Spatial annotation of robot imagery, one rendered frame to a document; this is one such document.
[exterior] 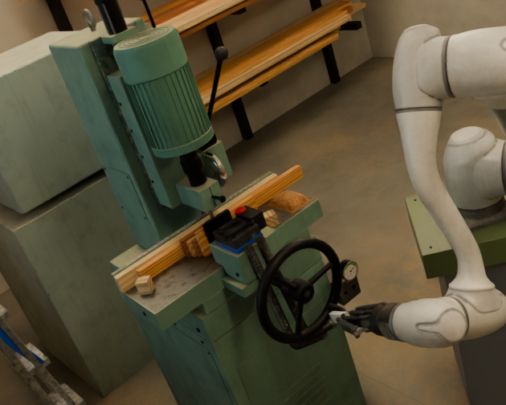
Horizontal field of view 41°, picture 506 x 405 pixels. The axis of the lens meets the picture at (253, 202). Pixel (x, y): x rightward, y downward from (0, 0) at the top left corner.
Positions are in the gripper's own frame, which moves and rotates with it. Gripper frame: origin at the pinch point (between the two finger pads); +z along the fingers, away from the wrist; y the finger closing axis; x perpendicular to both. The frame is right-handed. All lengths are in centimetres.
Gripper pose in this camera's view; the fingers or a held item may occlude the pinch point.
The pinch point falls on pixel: (340, 317)
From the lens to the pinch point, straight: 181.9
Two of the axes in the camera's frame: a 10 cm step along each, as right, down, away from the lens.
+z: -4.7, 1.1, 8.7
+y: -7.4, 4.9, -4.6
